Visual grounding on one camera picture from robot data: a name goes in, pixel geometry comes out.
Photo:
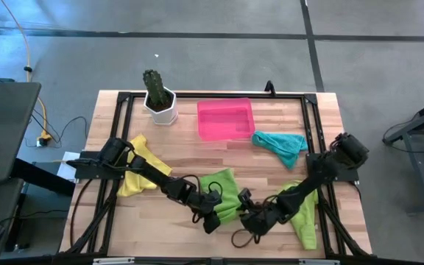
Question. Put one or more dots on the white paper sheet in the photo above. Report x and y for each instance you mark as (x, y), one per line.
(66, 167)

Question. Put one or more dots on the small black bracket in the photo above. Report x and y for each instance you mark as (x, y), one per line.
(270, 88)

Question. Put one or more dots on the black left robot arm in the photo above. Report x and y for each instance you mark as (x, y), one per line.
(153, 174)

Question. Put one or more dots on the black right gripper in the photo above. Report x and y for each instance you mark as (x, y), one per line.
(260, 221)

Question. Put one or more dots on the green microfiber towel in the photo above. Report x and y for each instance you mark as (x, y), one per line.
(223, 184)

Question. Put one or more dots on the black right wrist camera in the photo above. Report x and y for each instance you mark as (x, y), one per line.
(245, 197)

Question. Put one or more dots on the black side desk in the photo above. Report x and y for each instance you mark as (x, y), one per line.
(2, 125)

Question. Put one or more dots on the yellow microfiber towel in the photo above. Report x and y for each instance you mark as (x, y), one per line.
(142, 154)

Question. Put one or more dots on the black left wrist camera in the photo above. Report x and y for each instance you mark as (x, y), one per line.
(212, 222)

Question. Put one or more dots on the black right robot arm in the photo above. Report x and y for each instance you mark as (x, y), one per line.
(307, 184)

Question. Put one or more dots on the pink cloth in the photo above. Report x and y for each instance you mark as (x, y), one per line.
(226, 119)

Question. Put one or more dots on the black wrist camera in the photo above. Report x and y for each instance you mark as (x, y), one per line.
(212, 222)
(245, 197)

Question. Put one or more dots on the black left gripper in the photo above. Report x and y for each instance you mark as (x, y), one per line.
(206, 204)

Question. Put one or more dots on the teal microfiber towel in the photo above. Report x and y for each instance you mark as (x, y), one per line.
(282, 145)

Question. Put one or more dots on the black aluminium table frame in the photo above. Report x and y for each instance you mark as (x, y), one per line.
(215, 95)

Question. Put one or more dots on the black metal stand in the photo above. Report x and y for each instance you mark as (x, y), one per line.
(418, 129)

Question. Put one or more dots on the silver aluminium bracket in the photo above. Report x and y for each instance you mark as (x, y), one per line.
(318, 262)
(112, 261)

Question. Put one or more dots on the lime microfiber towel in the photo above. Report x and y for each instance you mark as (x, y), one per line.
(307, 228)

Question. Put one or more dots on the green cactus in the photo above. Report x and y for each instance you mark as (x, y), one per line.
(155, 86)

